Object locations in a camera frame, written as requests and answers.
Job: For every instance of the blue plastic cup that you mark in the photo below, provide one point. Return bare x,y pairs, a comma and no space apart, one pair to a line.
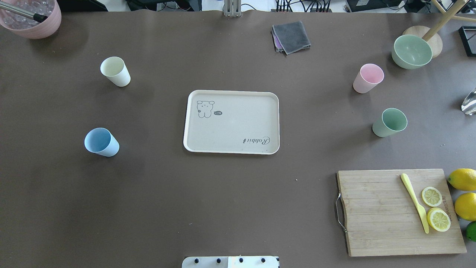
100,141

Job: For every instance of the pink plastic cup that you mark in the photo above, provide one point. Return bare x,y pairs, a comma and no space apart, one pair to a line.
368,77

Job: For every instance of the green plastic cup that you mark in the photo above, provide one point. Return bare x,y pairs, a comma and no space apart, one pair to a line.
391,122

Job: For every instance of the cream rabbit tray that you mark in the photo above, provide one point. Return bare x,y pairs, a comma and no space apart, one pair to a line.
233,122

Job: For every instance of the grey folded cloth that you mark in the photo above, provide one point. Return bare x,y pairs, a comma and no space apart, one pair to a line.
290,37

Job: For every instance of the cream plastic cup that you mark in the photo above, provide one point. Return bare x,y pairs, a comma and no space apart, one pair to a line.
116,71

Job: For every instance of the wooden cutting board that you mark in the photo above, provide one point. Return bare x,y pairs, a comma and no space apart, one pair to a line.
381,219

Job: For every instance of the green bowl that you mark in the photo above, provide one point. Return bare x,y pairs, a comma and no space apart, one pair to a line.
410,52

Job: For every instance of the yellow plastic knife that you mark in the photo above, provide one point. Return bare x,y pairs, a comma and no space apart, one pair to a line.
420,209

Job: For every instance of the lemon half slice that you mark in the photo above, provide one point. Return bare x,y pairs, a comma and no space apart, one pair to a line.
431,196
438,219

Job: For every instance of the wooden cup stand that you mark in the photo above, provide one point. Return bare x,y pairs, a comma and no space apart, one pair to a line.
430,34

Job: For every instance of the whole yellow lemon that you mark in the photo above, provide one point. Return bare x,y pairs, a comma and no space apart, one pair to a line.
465,206
463,179

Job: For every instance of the metal tool in bowl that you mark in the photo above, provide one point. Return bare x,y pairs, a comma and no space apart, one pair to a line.
25,13

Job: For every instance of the metal scoop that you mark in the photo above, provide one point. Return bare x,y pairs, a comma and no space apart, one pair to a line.
469,103

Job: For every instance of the pink bowl with ice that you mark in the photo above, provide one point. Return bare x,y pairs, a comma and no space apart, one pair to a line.
29,28

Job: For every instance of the green lime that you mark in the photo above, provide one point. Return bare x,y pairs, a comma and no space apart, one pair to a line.
471,231

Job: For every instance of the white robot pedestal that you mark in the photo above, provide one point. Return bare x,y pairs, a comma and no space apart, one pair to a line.
231,262

